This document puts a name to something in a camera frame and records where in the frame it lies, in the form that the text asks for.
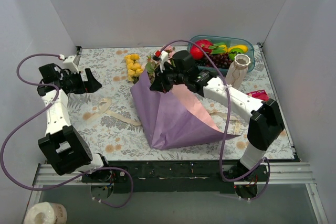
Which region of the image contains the pink rose stem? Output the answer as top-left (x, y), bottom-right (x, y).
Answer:
top-left (164, 46), bottom-right (175, 61)
top-left (145, 55), bottom-right (159, 83)

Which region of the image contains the cream printed ribbon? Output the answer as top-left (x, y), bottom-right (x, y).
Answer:
top-left (86, 98), bottom-right (241, 134)

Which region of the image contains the purple and pink wrapping paper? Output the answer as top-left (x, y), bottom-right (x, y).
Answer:
top-left (131, 72), bottom-right (224, 150)

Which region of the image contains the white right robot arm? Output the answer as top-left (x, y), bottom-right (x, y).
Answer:
top-left (150, 50), bottom-right (285, 181)

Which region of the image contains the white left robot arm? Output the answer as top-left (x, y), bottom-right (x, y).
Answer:
top-left (37, 63), bottom-right (112, 182)

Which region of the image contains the white ribbed ceramic vase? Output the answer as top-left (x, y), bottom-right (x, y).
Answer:
top-left (225, 54), bottom-right (250, 89)

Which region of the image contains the red dragon fruit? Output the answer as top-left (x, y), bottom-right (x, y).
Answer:
top-left (190, 40), bottom-right (214, 60)

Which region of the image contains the yellow rose bunch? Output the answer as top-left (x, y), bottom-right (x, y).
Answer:
top-left (124, 54), bottom-right (143, 84)

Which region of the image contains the dark grape bunch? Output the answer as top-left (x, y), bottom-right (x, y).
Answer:
top-left (196, 54), bottom-right (233, 69)

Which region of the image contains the yellow mango with leaves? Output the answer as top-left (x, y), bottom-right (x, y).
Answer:
top-left (208, 42), bottom-right (227, 55)

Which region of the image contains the teal plastic fruit basket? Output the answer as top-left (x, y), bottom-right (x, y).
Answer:
top-left (187, 35), bottom-right (255, 75)

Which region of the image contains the green lime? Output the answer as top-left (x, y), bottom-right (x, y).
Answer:
top-left (228, 50), bottom-right (243, 61)

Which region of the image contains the yellow lemon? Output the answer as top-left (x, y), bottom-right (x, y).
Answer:
top-left (227, 45), bottom-right (248, 53)

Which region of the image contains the orange pink snack box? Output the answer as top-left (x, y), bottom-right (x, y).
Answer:
top-left (246, 90), bottom-right (269, 102)

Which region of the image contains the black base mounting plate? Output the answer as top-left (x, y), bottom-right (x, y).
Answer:
top-left (81, 160), bottom-right (267, 194)

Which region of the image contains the white paper towel roll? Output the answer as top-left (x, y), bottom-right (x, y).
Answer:
top-left (24, 202), bottom-right (67, 224)

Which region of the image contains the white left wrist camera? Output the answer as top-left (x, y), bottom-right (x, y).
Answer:
top-left (63, 55), bottom-right (80, 73)

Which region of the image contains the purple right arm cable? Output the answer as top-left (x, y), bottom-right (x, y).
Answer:
top-left (158, 40), bottom-right (271, 201)

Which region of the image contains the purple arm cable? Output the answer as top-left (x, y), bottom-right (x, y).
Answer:
top-left (0, 53), bottom-right (134, 208)
top-left (158, 40), bottom-right (271, 201)

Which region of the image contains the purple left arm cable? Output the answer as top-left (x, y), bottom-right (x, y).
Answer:
top-left (0, 53), bottom-right (134, 208)

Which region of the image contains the aluminium rail frame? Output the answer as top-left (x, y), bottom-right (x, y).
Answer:
top-left (28, 161), bottom-right (328, 223)

